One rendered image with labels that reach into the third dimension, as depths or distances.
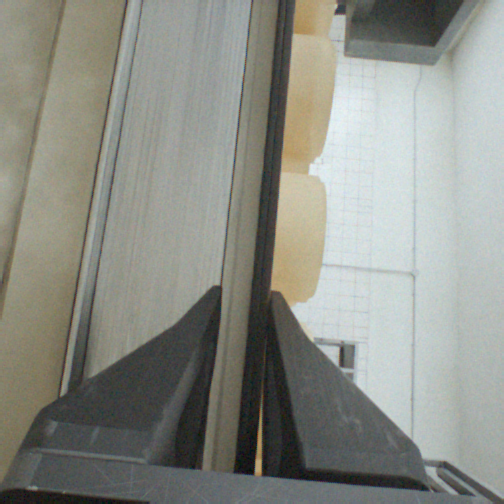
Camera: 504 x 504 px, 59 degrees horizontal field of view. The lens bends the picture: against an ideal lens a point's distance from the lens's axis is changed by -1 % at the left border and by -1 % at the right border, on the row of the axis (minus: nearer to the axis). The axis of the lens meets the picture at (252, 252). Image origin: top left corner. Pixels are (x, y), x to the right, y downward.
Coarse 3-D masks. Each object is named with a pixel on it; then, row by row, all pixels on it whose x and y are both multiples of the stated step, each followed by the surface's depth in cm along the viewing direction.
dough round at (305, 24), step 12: (300, 0) 18; (312, 0) 18; (324, 0) 18; (336, 0) 18; (300, 12) 18; (312, 12) 18; (324, 12) 18; (300, 24) 19; (312, 24) 19; (324, 24) 19; (324, 36) 20
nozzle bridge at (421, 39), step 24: (360, 0) 68; (384, 0) 74; (408, 0) 74; (432, 0) 73; (456, 0) 64; (360, 24) 73; (384, 24) 73; (408, 24) 73; (432, 24) 73; (456, 24) 66; (360, 48) 74; (384, 48) 74; (408, 48) 73; (432, 48) 72
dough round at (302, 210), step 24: (288, 192) 16; (312, 192) 16; (288, 216) 15; (312, 216) 15; (288, 240) 15; (312, 240) 15; (288, 264) 15; (312, 264) 15; (288, 288) 16; (312, 288) 16
